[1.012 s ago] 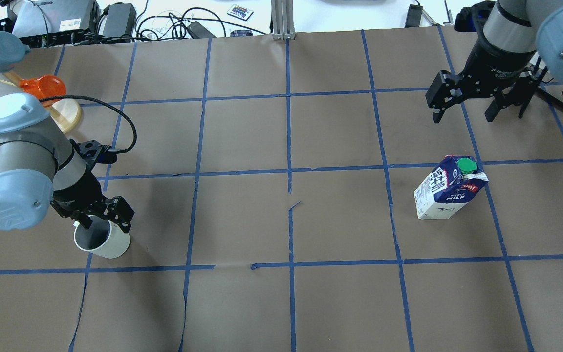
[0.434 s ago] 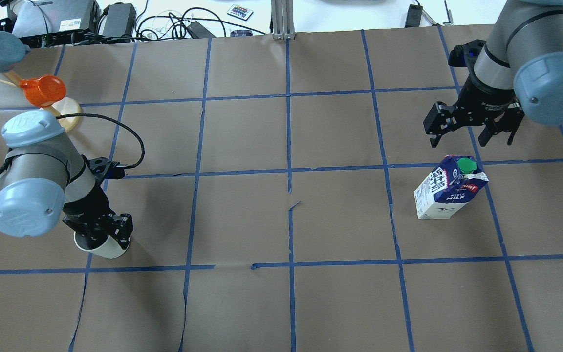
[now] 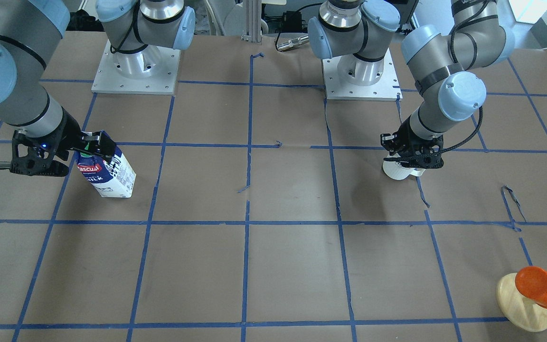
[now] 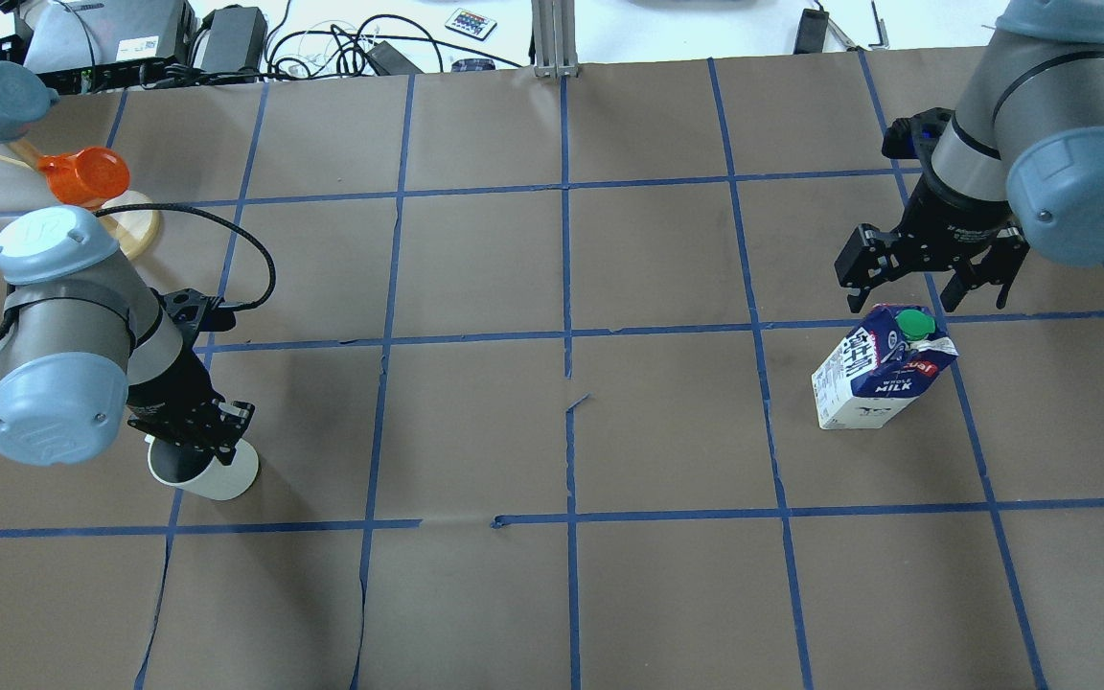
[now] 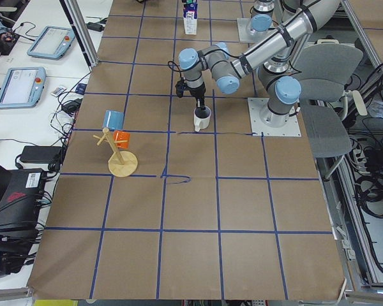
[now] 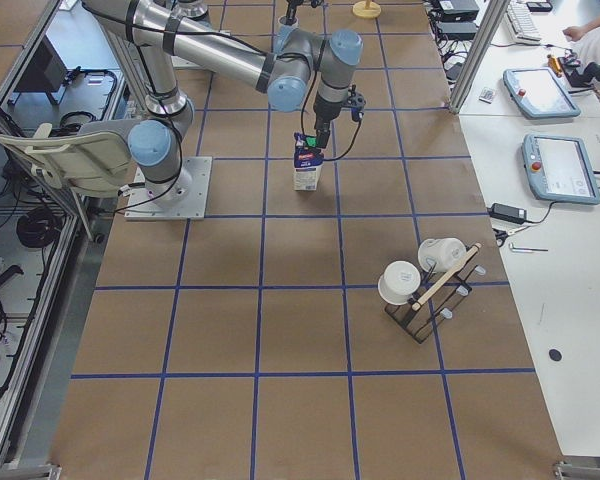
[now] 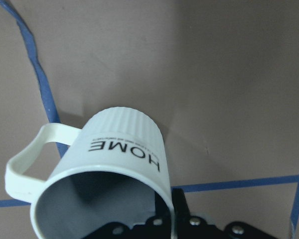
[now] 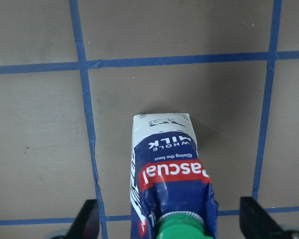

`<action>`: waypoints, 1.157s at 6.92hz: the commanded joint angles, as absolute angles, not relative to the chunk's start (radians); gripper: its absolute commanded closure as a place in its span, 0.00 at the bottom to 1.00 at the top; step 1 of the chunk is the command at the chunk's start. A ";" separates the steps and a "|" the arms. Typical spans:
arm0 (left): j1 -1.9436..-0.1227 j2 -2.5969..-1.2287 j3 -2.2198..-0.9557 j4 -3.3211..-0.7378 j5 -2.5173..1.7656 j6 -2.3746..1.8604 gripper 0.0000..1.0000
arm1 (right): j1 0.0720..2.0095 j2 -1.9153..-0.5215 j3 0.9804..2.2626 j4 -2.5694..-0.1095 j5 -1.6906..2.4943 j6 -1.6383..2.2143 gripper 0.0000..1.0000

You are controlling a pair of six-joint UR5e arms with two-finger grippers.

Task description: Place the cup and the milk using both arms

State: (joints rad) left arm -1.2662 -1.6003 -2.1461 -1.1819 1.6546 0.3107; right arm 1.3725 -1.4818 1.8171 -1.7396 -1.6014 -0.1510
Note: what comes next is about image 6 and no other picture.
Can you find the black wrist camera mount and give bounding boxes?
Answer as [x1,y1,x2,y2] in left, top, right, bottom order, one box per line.
[343,84,366,123]

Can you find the person hand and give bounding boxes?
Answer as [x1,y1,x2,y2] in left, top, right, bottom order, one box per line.
[562,26,587,42]

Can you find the lower teach pendant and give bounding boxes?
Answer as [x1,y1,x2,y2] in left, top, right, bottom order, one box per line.
[521,134,600,205]

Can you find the white mug on rack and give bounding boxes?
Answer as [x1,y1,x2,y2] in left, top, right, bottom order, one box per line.
[418,238,466,273]

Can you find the aluminium frame post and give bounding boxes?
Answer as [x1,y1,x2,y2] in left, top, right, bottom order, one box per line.
[448,0,509,114]

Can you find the white keyboard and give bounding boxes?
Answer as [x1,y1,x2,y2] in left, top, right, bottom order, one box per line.
[503,1,542,45]

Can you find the black wire mug rack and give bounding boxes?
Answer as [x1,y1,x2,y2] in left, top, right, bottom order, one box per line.
[383,243,486,344]

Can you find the white HOME mug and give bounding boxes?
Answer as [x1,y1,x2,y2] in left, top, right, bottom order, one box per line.
[278,16,299,28]

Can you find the black power adapter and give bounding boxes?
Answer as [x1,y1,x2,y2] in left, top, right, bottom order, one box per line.
[488,203,527,225]

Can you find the upper teach pendant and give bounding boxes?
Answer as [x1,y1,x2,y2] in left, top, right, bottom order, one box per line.
[503,67,581,119]

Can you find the grey office chair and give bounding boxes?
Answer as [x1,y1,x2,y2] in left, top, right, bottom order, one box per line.
[0,119,140,198]

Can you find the allen key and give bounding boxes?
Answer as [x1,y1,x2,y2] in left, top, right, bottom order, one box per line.
[508,243,548,253]

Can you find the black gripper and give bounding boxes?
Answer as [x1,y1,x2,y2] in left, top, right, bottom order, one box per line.
[313,97,341,148]

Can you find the blue white milk carton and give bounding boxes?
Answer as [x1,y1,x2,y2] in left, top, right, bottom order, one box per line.
[293,132,324,191]

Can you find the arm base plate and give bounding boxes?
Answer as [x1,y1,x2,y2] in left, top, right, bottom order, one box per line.
[123,156,213,221]

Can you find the teach pendant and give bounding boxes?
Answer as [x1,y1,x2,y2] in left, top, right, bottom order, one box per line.
[503,67,581,119]
[521,134,600,205]

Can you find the white cup on rack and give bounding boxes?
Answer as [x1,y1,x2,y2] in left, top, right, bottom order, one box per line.
[378,260,421,306]

